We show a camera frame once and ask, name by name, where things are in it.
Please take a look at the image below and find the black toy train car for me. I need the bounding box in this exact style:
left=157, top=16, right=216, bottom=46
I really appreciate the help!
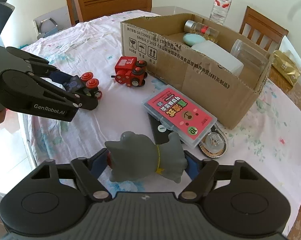
left=63, top=72, right=102, bottom=100

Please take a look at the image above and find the red wooden toy train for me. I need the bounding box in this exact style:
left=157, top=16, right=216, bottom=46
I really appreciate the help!
left=111, top=56, right=148, bottom=87

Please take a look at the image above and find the correction tape dispenser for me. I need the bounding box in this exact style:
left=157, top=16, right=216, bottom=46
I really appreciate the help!
left=198, top=124, right=228, bottom=159

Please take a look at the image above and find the pink card game box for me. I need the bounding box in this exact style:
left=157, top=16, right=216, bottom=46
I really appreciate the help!
left=143, top=85, right=217, bottom=148

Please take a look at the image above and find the light blue oval case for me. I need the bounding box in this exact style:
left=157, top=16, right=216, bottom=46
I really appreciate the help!
left=183, top=33, right=206, bottom=47

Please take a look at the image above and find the capsule bottle silver cap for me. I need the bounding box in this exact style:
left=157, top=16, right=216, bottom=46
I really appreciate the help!
left=184, top=20, right=219, bottom=43

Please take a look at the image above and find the white translucent plastic box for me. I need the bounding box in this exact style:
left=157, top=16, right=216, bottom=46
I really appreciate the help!
left=192, top=40, right=244, bottom=77

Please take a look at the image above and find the clear plastic jar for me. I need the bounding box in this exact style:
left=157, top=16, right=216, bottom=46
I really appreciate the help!
left=231, top=39, right=267, bottom=73

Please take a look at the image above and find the pink floral tablecloth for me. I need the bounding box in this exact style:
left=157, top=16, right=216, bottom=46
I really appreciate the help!
left=17, top=10, right=301, bottom=235

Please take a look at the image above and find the open cardboard box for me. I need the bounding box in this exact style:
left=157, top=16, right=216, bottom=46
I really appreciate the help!
left=121, top=13, right=271, bottom=129

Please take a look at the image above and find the gold tissue pack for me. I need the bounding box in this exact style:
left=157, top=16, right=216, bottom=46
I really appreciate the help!
left=272, top=35, right=301, bottom=87

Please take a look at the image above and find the clear water bottle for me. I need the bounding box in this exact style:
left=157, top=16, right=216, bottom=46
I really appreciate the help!
left=210, top=0, right=232, bottom=25

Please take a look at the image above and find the wooden chair far side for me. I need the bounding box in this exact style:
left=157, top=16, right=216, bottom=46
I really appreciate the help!
left=239, top=6, right=289, bottom=52

